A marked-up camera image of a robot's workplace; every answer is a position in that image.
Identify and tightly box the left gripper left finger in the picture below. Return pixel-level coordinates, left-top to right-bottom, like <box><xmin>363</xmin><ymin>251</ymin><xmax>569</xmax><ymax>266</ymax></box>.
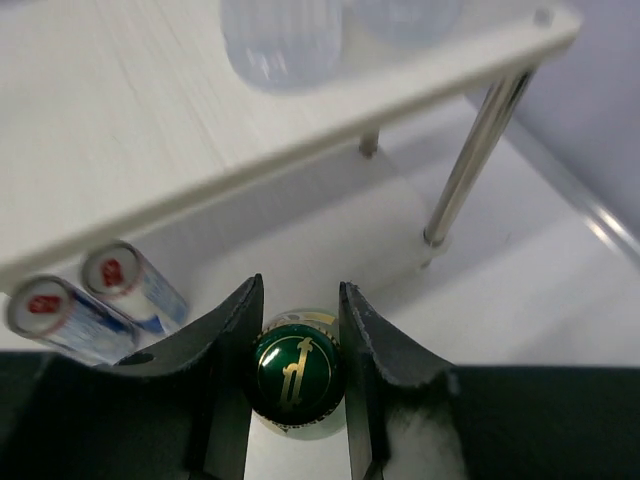
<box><xmin>1</xmin><ymin>276</ymin><xmax>264</xmax><ymax>479</ymax></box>

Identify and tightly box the Pocari Sweat bottle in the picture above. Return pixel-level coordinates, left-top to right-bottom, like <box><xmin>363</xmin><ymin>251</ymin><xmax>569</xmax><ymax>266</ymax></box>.
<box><xmin>351</xmin><ymin>0</ymin><xmax>464</xmax><ymax>47</ymax></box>
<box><xmin>220</xmin><ymin>0</ymin><xmax>343</xmax><ymax>92</ymax></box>

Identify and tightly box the silver blue can left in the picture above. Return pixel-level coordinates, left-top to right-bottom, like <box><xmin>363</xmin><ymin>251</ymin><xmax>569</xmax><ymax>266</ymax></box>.
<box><xmin>5</xmin><ymin>275</ymin><xmax>138</xmax><ymax>365</ymax></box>

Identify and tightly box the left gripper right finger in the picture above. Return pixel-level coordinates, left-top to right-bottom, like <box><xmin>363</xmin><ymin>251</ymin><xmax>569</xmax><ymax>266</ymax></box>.
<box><xmin>339</xmin><ymin>282</ymin><xmax>639</xmax><ymax>479</ymax></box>

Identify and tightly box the white two-tier shelf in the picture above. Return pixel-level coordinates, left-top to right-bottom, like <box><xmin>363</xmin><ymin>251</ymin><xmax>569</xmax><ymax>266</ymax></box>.
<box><xmin>1</xmin><ymin>1</ymin><xmax>582</xmax><ymax>290</ymax></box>

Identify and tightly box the blue silver Red Bull can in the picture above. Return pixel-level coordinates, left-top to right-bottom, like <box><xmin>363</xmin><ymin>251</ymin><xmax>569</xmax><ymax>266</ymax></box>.
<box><xmin>80</xmin><ymin>240</ymin><xmax>189</xmax><ymax>337</ymax></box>

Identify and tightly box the aluminium right side rail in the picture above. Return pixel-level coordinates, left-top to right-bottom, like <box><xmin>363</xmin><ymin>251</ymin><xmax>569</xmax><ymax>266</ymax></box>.
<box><xmin>506</xmin><ymin>123</ymin><xmax>639</xmax><ymax>268</ymax></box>

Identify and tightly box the green glass bottle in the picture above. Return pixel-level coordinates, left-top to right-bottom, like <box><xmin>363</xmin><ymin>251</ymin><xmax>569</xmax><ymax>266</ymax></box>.
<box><xmin>245</xmin><ymin>308</ymin><xmax>346</xmax><ymax>441</ymax></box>

